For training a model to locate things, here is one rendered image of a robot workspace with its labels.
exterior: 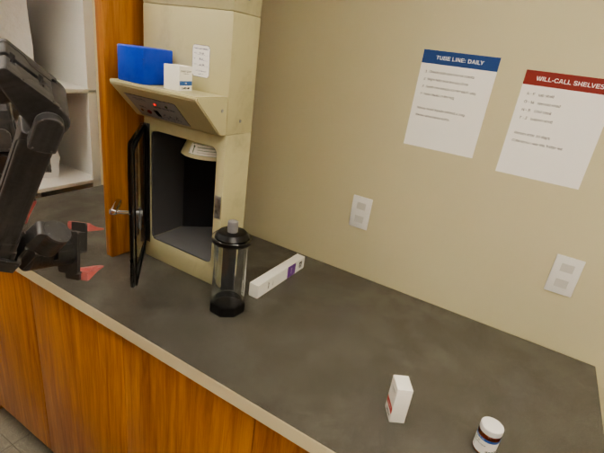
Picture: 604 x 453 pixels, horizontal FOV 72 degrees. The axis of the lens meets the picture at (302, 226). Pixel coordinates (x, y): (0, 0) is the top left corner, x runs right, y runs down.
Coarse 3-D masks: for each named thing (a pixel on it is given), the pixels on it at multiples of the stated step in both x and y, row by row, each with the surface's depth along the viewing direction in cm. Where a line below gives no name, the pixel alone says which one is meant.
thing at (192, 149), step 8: (184, 144) 126; (192, 144) 122; (200, 144) 122; (184, 152) 124; (192, 152) 122; (200, 152) 121; (208, 152) 121; (216, 152) 122; (208, 160) 121; (216, 160) 122
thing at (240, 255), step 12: (216, 240) 108; (216, 252) 110; (228, 252) 108; (240, 252) 109; (216, 264) 111; (228, 264) 110; (240, 264) 111; (216, 276) 112; (228, 276) 111; (240, 276) 113; (216, 288) 113; (228, 288) 112; (240, 288) 114; (216, 300) 115; (228, 300) 114; (240, 300) 116
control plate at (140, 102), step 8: (128, 96) 115; (136, 96) 113; (136, 104) 117; (144, 104) 115; (152, 104) 112; (160, 104) 110; (168, 104) 107; (144, 112) 120; (152, 112) 117; (160, 112) 114; (168, 112) 112; (176, 112) 109; (168, 120) 117; (176, 120) 114; (184, 120) 111
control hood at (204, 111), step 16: (112, 80) 112; (144, 96) 110; (160, 96) 106; (176, 96) 102; (192, 96) 100; (208, 96) 103; (224, 96) 108; (192, 112) 105; (208, 112) 103; (224, 112) 108; (192, 128) 113; (208, 128) 109; (224, 128) 110
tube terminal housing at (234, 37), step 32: (160, 32) 114; (192, 32) 108; (224, 32) 104; (256, 32) 110; (224, 64) 106; (256, 64) 114; (160, 128) 124; (224, 160) 114; (224, 192) 118; (224, 224) 123; (160, 256) 139; (192, 256) 131
